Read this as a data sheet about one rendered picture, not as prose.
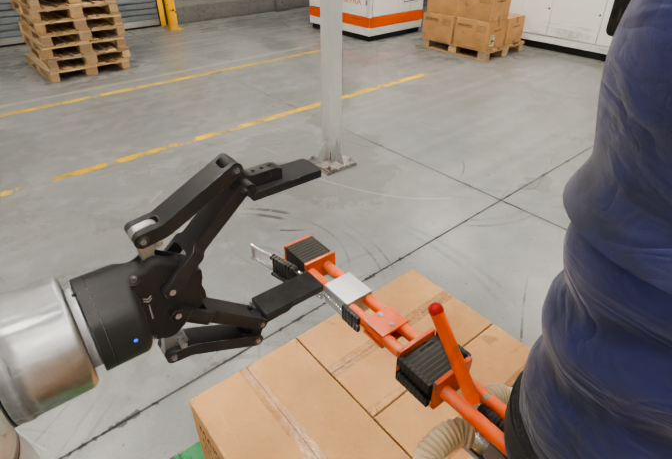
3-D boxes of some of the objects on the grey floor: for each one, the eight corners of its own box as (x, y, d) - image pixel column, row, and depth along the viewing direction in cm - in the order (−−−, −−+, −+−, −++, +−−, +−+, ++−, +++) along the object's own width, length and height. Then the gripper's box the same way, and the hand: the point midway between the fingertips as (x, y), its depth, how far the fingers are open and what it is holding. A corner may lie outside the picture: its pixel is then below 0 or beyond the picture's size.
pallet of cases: (522, 50, 732) (535, -14, 684) (484, 61, 675) (495, -7, 627) (459, 37, 810) (467, -21, 762) (419, 46, 754) (425, -16, 706)
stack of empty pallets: (136, 68, 648) (112, -39, 579) (49, 83, 588) (10, -33, 519) (106, 50, 732) (82, -45, 663) (26, 62, 671) (-9, -41, 602)
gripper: (16, 161, 31) (286, 96, 43) (111, 397, 45) (298, 300, 56) (37, 208, 26) (337, 120, 38) (137, 458, 40) (337, 338, 51)
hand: (305, 232), depth 46 cm, fingers open, 13 cm apart
